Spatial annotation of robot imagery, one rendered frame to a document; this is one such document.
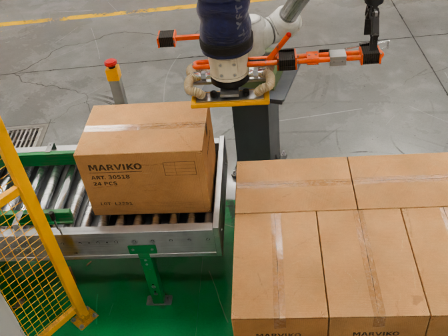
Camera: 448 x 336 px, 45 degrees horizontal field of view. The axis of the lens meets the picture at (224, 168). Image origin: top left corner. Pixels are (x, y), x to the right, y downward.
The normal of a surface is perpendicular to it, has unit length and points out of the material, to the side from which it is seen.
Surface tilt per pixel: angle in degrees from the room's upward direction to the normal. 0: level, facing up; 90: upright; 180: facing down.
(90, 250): 90
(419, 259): 0
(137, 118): 0
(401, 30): 0
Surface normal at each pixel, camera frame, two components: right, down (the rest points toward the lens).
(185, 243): -0.04, 0.66
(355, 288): -0.09, -0.75
